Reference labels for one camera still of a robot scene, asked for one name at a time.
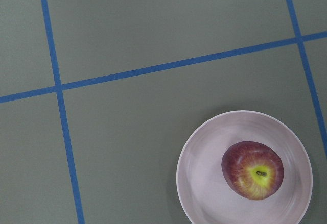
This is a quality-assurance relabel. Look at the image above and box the red yellow apple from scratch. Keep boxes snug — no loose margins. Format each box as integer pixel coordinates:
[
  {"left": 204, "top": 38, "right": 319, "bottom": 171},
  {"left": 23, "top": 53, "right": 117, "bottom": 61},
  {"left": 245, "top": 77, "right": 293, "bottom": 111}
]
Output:
[{"left": 221, "top": 141, "right": 284, "bottom": 201}]

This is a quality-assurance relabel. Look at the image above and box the pink plate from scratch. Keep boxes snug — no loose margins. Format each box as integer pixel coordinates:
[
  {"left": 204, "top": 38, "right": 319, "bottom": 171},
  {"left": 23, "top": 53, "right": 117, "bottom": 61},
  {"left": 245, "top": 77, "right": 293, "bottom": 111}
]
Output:
[{"left": 176, "top": 110, "right": 313, "bottom": 223}]

